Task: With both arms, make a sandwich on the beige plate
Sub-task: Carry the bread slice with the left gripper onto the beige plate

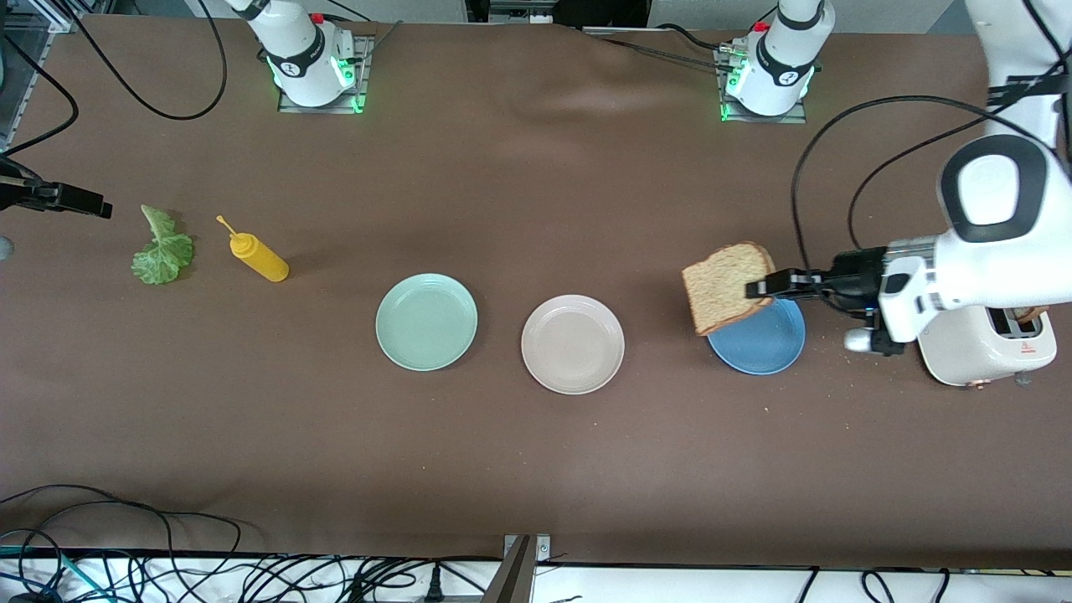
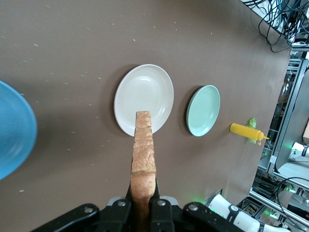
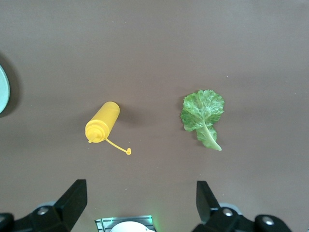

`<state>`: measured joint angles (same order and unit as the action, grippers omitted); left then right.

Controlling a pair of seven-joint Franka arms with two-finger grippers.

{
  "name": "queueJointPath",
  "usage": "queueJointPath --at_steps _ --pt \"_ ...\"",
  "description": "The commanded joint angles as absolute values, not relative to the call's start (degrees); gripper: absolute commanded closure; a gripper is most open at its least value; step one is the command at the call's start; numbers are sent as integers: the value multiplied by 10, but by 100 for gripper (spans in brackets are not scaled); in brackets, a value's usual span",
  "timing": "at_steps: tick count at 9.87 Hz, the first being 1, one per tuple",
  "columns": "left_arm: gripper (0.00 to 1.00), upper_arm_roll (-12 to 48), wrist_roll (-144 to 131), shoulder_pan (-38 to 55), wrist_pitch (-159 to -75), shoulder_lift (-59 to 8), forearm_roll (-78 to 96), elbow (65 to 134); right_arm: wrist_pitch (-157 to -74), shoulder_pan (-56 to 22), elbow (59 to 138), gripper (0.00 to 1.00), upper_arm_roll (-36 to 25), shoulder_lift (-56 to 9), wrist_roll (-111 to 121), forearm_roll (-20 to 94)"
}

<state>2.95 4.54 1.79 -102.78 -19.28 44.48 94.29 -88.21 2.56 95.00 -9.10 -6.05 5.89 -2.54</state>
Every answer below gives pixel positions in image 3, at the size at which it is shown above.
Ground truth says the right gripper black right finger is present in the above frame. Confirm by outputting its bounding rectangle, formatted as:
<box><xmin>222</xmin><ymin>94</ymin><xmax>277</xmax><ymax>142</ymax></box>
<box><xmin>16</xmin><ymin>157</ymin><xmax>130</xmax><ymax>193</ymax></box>
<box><xmin>193</xmin><ymin>181</ymin><xmax>290</xmax><ymax>232</ymax></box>

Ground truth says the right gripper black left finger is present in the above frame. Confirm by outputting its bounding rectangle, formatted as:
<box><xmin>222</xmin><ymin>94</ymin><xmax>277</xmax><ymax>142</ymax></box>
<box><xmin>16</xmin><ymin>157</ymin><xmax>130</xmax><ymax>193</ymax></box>
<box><xmin>0</xmin><ymin>179</ymin><xmax>87</xmax><ymax>232</ymax></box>

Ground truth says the green lettuce leaf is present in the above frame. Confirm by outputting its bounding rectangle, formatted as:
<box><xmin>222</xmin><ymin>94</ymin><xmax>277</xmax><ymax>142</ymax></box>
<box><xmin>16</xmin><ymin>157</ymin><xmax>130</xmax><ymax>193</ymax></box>
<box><xmin>180</xmin><ymin>89</ymin><xmax>225</xmax><ymax>152</ymax></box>

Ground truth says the mint green plate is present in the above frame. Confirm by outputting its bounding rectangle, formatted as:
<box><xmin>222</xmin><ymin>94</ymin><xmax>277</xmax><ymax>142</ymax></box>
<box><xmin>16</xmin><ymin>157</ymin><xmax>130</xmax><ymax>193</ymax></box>
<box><xmin>0</xmin><ymin>64</ymin><xmax>11</xmax><ymax>114</ymax></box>

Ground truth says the yellow mustard squeeze bottle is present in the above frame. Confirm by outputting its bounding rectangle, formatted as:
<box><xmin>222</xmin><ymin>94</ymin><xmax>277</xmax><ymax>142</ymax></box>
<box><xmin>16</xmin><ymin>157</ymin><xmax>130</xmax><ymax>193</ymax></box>
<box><xmin>84</xmin><ymin>101</ymin><xmax>132</xmax><ymax>157</ymax></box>

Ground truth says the brown table cover sheet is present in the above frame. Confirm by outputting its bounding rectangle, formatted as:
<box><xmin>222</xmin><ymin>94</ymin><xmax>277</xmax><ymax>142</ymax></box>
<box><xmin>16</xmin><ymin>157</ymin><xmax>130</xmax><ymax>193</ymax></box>
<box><xmin>0</xmin><ymin>0</ymin><xmax>309</xmax><ymax>232</ymax></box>

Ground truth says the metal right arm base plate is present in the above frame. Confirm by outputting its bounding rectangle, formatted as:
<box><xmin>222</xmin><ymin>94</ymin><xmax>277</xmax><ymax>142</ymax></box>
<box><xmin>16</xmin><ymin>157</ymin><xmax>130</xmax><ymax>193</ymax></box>
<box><xmin>94</xmin><ymin>215</ymin><xmax>155</xmax><ymax>232</ymax></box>

